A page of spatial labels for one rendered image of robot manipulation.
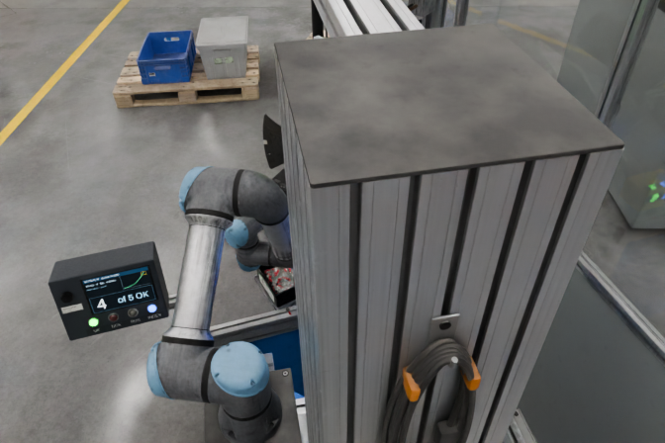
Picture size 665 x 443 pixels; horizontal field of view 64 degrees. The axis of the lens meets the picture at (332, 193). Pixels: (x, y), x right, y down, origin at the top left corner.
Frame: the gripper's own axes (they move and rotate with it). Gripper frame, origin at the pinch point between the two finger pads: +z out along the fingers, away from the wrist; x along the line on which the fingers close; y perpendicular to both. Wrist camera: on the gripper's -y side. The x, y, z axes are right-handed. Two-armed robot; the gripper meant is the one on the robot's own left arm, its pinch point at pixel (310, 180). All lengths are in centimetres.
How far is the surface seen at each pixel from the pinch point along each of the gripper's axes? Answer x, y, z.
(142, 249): -7, 13, -56
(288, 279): 33.0, 2.1, -16.3
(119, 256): -8, 16, -62
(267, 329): 36, -4, -35
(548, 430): 109, -85, 25
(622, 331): 36, -98, 21
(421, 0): -39, -4, 69
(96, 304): 0, 15, -72
